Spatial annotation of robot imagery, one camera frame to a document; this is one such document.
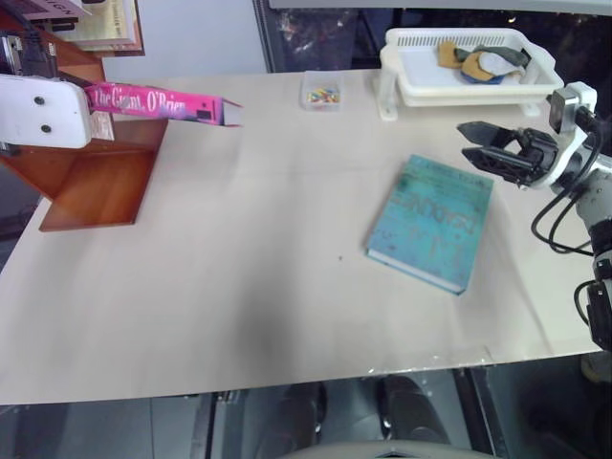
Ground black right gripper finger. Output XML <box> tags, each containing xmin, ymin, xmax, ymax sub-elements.
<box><xmin>460</xmin><ymin>146</ymin><xmax>526</xmax><ymax>182</ymax></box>
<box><xmin>455</xmin><ymin>120</ymin><xmax>523</xmax><ymax>147</ymax></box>

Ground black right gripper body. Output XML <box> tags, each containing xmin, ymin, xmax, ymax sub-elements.
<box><xmin>516</xmin><ymin>126</ymin><xmax>560</xmax><ymax>191</ymax></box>

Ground pink paperback book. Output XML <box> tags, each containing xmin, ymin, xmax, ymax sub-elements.
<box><xmin>83</xmin><ymin>81</ymin><xmax>245</xmax><ymax>143</ymax></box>

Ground teal hardcover book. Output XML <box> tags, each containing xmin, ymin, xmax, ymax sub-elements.
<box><xmin>365</xmin><ymin>153</ymin><xmax>495</xmax><ymax>296</ymax></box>

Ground wooden bookshelf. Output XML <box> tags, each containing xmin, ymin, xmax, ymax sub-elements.
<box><xmin>0</xmin><ymin>8</ymin><xmax>171</xmax><ymax>234</ymax></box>

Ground items in white tray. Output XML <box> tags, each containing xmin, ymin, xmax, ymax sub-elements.
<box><xmin>459</xmin><ymin>51</ymin><xmax>523</xmax><ymax>87</ymax></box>

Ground grey cloth strip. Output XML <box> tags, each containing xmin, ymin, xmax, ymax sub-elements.
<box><xmin>453</xmin><ymin>44</ymin><xmax>533</xmax><ymax>67</ymax></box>

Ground white plastic basket rack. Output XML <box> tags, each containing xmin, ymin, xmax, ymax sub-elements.
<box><xmin>379</xmin><ymin>26</ymin><xmax>566</xmax><ymax>121</ymax></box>

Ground tan cloth piece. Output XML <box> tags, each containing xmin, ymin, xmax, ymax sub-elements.
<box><xmin>435</xmin><ymin>39</ymin><xmax>461</xmax><ymax>69</ymax></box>

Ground clear box of coloured pins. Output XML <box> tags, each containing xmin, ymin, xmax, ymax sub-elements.
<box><xmin>299</xmin><ymin>70</ymin><xmax>347</xmax><ymax>113</ymax></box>

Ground dark glass partition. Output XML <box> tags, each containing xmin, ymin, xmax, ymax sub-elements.
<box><xmin>251</xmin><ymin>0</ymin><xmax>612</xmax><ymax>75</ymax></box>

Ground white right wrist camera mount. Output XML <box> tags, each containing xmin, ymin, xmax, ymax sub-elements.
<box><xmin>534</xmin><ymin>81</ymin><xmax>600</xmax><ymax>193</ymax></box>

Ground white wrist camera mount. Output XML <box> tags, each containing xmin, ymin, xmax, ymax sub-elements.
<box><xmin>534</xmin><ymin>81</ymin><xmax>600</xmax><ymax>193</ymax></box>
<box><xmin>0</xmin><ymin>33</ymin><xmax>93</xmax><ymax>150</ymax></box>

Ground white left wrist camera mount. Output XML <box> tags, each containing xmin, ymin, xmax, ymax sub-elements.
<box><xmin>0</xmin><ymin>33</ymin><xmax>93</xmax><ymax>150</ymax></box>

